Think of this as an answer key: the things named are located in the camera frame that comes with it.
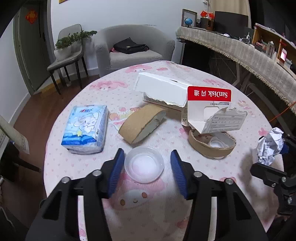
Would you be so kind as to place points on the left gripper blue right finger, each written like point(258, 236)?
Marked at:
point(236, 218)

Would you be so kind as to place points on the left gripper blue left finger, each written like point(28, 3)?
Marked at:
point(57, 218)

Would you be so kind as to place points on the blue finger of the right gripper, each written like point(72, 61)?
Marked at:
point(285, 148)

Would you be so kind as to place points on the white paper ball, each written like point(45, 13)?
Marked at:
point(269, 146)

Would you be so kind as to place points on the red white SanDisk package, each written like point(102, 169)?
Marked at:
point(209, 110)

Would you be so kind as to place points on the blue tissue pack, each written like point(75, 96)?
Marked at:
point(85, 130)

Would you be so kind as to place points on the clear plastic round lid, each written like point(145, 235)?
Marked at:
point(144, 164)

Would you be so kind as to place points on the brown tape roll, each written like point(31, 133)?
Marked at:
point(141, 123)

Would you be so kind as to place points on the white torn cardboard box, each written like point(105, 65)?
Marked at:
point(162, 90)

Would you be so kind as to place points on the beige lace desk cloth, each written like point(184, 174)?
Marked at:
point(256, 62)

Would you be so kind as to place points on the wooden desk shelf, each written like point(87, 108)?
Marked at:
point(274, 45)

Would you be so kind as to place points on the black monitor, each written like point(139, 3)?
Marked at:
point(230, 23)

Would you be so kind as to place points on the pink patterned tablecloth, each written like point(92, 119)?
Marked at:
point(157, 211)

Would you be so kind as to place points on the small blue globe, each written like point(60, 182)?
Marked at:
point(188, 22)

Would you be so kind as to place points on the framed picture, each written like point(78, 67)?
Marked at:
point(189, 14)

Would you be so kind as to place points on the grey dining chair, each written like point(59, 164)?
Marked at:
point(73, 59)

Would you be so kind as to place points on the potted green plant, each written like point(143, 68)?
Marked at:
point(65, 46)

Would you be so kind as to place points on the grey armchair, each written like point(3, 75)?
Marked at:
point(161, 47)

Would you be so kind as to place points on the grey green door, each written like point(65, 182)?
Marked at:
point(32, 44)

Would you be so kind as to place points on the black bag on armchair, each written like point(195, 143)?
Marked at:
point(127, 46)

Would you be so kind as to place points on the red door decoration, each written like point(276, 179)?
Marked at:
point(31, 16)

